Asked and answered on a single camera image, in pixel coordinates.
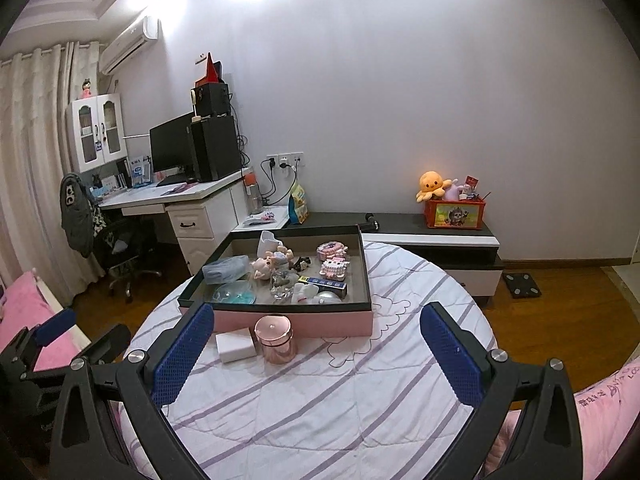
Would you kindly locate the small black dumbbell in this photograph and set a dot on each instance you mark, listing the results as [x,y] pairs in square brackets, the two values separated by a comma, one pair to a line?
[372,222]

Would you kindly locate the blue papers stand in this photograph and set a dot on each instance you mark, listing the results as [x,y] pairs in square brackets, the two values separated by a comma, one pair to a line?
[139,172]

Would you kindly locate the white cup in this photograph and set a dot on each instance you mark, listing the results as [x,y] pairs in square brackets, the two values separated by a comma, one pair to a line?
[267,245]

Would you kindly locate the white bed frame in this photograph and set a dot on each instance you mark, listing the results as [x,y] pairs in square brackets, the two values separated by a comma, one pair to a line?
[82,336]

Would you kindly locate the pink big-eyed doll figure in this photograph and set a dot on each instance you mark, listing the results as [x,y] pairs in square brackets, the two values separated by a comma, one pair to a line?
[265,266]

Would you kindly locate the black bathroom scale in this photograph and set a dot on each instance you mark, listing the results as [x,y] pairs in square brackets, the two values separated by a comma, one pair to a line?
[521,286]

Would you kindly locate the white wall cabinet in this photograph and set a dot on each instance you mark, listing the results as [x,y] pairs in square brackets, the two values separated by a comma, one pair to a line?
[95,132]

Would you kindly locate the black office chair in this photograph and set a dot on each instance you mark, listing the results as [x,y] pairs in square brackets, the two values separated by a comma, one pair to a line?
[127,250]

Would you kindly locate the pink blanket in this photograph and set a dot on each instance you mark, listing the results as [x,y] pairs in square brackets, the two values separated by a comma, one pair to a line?
[20,305]

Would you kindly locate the translucent blue plastic case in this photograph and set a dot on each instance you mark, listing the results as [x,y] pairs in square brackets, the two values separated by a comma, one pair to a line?
[225,269]

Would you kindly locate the small round white gadget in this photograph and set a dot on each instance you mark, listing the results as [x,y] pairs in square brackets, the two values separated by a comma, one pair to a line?
[195,97]

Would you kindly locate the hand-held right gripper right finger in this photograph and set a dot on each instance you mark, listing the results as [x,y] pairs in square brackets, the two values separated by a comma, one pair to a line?
[450,355]

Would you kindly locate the black white low cabinet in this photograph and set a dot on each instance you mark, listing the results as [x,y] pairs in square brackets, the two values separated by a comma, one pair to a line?
[450,255]

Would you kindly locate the purple plush toy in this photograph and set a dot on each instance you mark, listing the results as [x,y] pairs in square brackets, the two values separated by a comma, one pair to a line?
[456,190]

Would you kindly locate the black computer tower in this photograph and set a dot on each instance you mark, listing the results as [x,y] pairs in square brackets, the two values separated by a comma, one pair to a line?
[215,150]

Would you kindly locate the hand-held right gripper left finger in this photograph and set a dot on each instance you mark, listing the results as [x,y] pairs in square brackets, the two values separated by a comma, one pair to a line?
[182,355]

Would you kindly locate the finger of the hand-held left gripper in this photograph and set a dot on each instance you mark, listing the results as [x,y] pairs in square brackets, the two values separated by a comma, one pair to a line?
[55,327]
[110,342]

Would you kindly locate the clear bottle orange cap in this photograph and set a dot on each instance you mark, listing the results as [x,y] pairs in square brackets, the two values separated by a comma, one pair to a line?
[253,195]

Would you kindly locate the white desk with drawers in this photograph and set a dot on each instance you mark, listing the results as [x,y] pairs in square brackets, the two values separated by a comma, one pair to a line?
[200,225]

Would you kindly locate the white air conditioner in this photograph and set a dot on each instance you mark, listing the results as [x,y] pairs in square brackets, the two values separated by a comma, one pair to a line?
[127,45]

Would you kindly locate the small dark figurine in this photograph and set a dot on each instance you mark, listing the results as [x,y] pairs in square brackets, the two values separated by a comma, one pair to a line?
[302,264]

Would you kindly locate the white wall outlet strip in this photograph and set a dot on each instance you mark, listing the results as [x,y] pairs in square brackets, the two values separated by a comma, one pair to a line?
[285,160]

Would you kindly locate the grey panda jacket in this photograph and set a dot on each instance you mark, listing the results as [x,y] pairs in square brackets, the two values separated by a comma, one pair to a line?
[77,215]

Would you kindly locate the black speaker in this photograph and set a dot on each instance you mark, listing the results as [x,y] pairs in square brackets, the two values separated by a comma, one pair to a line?
[212,100]

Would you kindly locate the clear glass figurine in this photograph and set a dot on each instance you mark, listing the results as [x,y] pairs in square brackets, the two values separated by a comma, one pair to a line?
[283,285]

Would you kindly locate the red printed toy box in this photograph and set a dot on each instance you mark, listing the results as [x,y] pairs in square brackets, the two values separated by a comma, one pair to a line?
[455,215]

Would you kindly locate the pink storage box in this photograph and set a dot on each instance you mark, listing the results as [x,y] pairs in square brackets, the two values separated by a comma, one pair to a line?
[300,322]

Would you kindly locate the pink block figure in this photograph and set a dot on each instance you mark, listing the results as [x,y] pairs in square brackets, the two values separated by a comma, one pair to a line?
[331,251]
[335,269]

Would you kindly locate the pink printed bedding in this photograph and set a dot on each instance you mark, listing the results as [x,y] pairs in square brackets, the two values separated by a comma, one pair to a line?
[605,410]

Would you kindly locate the black computer monitor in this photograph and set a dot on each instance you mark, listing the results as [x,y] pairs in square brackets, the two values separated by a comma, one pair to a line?
[170,150]

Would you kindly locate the small items on nightstand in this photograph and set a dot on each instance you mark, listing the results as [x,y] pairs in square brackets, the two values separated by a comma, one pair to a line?
[260,219]

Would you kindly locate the blue yellow snack bag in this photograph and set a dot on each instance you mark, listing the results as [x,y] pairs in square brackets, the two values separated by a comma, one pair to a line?
[298,207]

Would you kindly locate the small silver round tin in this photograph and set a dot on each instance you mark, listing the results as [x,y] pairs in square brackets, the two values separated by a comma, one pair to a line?
[331,298]

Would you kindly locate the pink doll on cabinet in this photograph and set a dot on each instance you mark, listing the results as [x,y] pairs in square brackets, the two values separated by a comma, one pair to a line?
[87,90]

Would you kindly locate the small white box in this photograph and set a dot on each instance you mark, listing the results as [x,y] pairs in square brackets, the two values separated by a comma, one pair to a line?
[236,346]

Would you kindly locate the white door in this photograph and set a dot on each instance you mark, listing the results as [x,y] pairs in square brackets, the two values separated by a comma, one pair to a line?
[635,247]

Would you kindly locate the orange octopus plush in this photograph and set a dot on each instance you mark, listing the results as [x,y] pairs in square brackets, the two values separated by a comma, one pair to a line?
[432,185]

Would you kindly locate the dark blue slim box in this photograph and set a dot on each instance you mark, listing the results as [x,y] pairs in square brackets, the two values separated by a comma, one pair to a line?
[322,282]

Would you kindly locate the teal glass bowl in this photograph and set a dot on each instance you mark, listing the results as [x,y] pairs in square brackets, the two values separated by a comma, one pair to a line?
[234,295]

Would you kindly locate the beige curtain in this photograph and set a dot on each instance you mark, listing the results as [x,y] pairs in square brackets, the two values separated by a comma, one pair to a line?
[30,160]

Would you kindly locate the rose gold round jar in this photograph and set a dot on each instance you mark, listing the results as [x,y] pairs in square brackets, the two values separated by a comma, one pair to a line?
[276,340]

